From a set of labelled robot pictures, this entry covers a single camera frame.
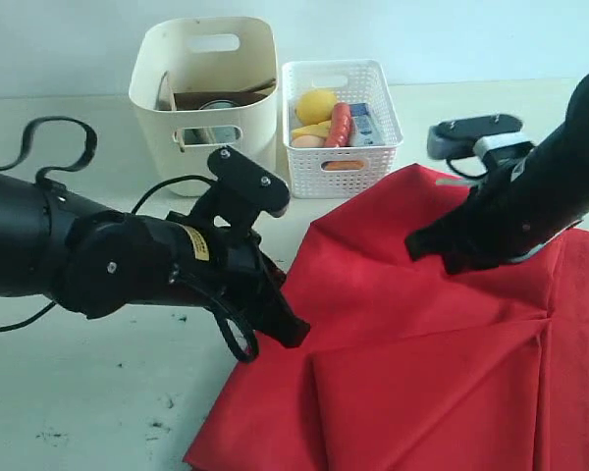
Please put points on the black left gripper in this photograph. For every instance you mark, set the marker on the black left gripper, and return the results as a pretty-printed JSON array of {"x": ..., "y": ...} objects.
[{"x": 245, "y": 283}]

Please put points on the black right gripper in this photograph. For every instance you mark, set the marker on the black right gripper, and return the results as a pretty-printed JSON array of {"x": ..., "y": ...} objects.
[{"x": 519, "y": 206}]

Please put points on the red tablecloth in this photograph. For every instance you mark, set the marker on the red tablecloth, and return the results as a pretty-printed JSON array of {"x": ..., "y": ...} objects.
[{"x": 406, "y": 367}]

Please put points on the blue milk carton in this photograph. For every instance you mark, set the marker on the blue milk carton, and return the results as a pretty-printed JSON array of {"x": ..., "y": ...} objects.
[{"x": 364, "y": 129}]

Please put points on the fried chicken nugget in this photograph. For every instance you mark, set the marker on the fried chicken nugget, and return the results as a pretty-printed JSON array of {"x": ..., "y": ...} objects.
[{"x": 343, "y": 165}]

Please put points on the red sausage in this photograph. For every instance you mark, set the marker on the red sausage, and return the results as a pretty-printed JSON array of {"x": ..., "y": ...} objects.
[{"x": 339, "y": 130}]

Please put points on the stainless steel cup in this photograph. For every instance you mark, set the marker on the stainless steel cup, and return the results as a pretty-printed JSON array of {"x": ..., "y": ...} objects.
[{"x": 222, "y": 104}]

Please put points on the wooden chopstick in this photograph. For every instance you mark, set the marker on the wooden chopstick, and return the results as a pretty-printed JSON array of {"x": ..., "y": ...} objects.
[
  {"x": 165, "y": 100},
  {"x": 178, "y": 137}
]

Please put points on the brown egg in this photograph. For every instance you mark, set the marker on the brown egg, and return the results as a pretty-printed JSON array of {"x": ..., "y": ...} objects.
[{"x": 308, "y": 141}]

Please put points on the yellow cheese wedge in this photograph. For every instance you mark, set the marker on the yellow cheese wedge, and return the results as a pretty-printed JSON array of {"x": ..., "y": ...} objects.
[{"x": 321, "y": 130}]

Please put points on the yellow lemon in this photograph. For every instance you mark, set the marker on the yellow lemon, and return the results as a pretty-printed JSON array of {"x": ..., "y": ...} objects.
[{"x": 315, "y": 106}]

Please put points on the brown wooden plate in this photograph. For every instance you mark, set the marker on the brown wooden plate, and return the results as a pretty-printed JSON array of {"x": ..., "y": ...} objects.
[{"x": 195, "y": 100}]

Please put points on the silver table knife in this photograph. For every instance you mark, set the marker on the silver table knife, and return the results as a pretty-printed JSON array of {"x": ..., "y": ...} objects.
[{"x": 263, "y": 86}]

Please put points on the pale green ceramic bowl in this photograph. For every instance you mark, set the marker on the pale green ceramic bowl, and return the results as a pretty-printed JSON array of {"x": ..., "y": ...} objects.
[{"x": 211, "y": 135}]

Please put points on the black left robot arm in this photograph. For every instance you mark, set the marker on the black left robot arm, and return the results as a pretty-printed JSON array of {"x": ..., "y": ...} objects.
[{"x": 94, "y": 260}]

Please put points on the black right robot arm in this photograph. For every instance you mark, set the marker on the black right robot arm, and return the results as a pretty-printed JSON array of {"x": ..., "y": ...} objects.
[{"x": 570, "y": 138}]

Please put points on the white woven plastic basket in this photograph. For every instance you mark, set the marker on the white woven plastic basket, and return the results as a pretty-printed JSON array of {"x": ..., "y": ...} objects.
[{"x": 341, "y": 172}]

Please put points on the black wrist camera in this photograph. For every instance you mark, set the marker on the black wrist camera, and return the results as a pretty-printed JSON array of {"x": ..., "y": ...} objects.
[
  {"x": 250, "y": 181},
  {"x": 455, "y": 139}
]

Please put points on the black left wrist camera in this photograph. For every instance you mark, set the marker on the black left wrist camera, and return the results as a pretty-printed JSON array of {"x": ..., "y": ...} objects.
[{"x": 250, "y": 181}]

